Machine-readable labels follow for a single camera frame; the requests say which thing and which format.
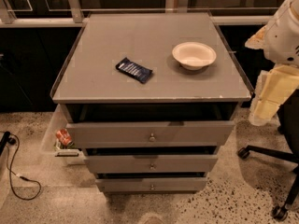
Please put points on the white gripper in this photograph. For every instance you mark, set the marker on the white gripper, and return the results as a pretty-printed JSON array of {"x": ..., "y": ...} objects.
[{"x": 282, "y": 39}]

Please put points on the grey bottom drawer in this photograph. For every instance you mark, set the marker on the grey bottom drawer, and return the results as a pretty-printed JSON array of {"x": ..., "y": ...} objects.
[{"x": 179, "y": 184}]

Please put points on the grey drawer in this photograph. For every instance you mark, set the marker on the grey drawer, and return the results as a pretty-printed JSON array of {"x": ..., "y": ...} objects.
[
  {"x": 150, "y": 164},
  {"x": 179, "y": 184},
  {"x": 150, "y": 134}
]

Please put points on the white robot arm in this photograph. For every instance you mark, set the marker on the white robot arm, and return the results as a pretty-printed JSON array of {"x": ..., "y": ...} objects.
[{"x": 279, "y": 40}]

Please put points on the grey top drawer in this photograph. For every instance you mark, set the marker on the grey top drawer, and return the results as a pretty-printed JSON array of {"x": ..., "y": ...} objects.
[{"x": 150, "y": 134}]

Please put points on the grey drawer cabinet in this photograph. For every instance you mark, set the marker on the grey drawer cabinet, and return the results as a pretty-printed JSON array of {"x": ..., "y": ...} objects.
[{"x": 91, "y": 89}]

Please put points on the grey middle drawer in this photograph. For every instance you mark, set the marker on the grey middle drawer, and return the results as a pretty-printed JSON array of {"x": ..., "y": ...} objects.
[{"x": 150, "y": 164}]

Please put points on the white paper bowl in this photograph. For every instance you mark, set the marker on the white paper bowl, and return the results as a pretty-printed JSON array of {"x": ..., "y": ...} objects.
[{"x": 193, "y": 55}]

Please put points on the black office chair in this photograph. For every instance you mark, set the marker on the black office chair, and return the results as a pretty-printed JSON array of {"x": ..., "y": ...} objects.
[{"x": 288, "y": 115}]

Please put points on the blue snack packet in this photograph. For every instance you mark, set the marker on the blue snack packet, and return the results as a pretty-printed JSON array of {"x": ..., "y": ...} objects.
[{"x": 134, "y": 70}]

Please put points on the clear plastic bin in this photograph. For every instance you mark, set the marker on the clear plastic bin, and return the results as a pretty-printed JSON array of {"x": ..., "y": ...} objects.
[{"x": 51, "y": 146}]

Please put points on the orange snack bag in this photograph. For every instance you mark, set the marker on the orange snack bag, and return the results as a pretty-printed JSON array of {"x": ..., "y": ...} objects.
[{"x": 64, "y": 137}]

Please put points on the metal railing frame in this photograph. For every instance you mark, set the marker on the metal railing frame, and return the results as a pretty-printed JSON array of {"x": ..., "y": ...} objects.
[{"x": 220, "y": 15}]

